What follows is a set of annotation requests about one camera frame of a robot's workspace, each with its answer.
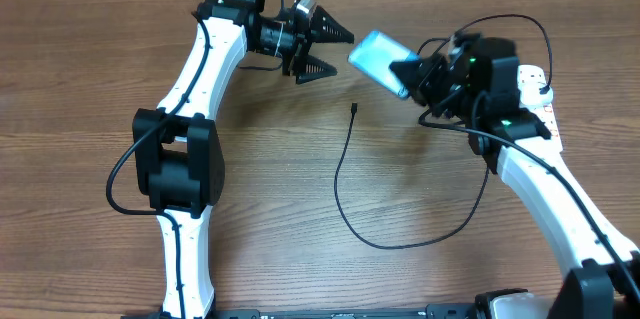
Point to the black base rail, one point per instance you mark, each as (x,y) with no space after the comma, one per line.
(511,307)

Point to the white power strip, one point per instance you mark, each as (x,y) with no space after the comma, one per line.
(531,79)

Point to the white charger plug adapter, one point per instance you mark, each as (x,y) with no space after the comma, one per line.
(531,95)

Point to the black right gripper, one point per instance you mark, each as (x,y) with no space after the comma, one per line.
(428,70)

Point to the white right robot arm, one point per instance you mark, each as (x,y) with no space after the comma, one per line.
(505,108)

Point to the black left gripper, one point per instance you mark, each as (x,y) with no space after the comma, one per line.
(302,40)

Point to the blue Galaxy smartphone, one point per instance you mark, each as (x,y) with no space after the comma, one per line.
(373,57)

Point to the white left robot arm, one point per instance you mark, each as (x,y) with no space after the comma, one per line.
(178,155)

